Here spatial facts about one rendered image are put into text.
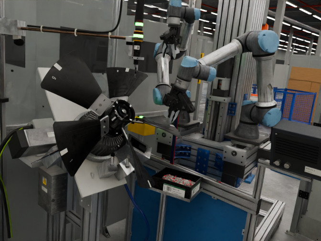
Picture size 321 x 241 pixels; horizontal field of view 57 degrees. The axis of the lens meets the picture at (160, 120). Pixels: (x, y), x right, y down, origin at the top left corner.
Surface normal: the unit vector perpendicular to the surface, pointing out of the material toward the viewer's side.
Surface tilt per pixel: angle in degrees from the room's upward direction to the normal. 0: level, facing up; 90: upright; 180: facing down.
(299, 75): 90
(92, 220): 90
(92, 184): 50
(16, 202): 90
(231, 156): 90
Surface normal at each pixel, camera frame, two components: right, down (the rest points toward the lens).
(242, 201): -0.68, 0.09
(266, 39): 0.39, 0.10
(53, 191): 0.73, 0.22
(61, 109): 0.62, -0.47
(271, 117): 0.42, 0.35
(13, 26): -0.14, 0.19
